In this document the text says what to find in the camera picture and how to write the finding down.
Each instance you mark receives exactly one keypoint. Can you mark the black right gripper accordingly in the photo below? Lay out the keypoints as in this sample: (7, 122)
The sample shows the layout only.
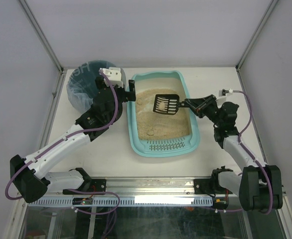
(201, 107)

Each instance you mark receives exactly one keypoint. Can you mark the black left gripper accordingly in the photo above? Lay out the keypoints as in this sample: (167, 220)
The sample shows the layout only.
(124, 93)

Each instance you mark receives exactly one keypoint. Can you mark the black litter scoop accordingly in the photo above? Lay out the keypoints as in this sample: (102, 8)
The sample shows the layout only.
(167, 104)

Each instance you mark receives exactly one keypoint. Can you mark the teal litter box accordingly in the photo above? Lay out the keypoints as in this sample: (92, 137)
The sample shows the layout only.
(172, 80)

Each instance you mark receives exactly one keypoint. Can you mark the beige litter clump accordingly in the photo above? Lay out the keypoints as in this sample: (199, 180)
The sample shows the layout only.
(161, 106)

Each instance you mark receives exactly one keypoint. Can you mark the black trash bin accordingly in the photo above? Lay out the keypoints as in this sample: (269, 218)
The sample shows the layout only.
(104, 110)

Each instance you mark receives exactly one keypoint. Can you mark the translucent blue bin liner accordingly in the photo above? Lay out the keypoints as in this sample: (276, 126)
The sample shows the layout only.
(81, 86)

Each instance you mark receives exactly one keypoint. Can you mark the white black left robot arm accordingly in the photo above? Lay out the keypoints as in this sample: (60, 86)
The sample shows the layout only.
(41, 162)

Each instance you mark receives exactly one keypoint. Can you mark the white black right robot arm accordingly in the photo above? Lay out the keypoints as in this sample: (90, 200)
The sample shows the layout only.
(229, 139)

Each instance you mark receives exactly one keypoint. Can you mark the beige cat litter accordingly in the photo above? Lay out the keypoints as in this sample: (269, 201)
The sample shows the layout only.
(153, 126)

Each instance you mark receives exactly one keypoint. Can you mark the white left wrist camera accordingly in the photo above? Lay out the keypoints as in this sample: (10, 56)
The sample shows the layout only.
(112, 75)

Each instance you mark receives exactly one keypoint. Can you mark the white slotted cable duct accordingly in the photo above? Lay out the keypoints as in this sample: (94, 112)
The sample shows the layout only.
(137, 201)

